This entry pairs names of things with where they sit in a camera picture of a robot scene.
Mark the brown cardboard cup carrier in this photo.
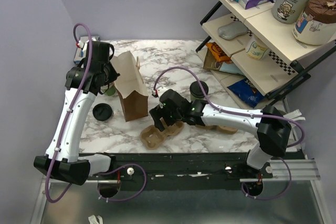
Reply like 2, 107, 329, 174
196, 125, 238, 134
140, 122, 184, 150

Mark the white plastic scrap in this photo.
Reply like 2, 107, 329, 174
88, 215, 103, 224

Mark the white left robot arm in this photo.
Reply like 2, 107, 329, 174
34, 41, 119, 185

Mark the beige black folding shelf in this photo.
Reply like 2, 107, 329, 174
196, 0, 335, 104

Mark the green paper cup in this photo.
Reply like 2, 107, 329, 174
104, 83, 116, 96
190, 81, 209, 101

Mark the black plastic cup lid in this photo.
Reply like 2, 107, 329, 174
92, 103, 113, 121
190, 81, 209, 97

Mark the blue snack package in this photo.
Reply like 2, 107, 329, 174
228, 78, 264, 108

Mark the white printed mug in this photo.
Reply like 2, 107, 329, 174
245, 35, 270, 60

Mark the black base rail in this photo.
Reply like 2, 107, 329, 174
88, 153, 273, 191

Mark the orange brown snack bag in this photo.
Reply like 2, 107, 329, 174
203, 42, 239, 73

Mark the blue razor package box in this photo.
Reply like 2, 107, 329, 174
73, 36, 89, 64

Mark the brown paper bag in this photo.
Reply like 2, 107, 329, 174
111, 51, 149, 122

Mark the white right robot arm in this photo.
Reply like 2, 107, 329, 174
150, 87, 291, 178

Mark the grey stone-shaped pouch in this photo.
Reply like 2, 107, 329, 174
217, 21, 248, 40

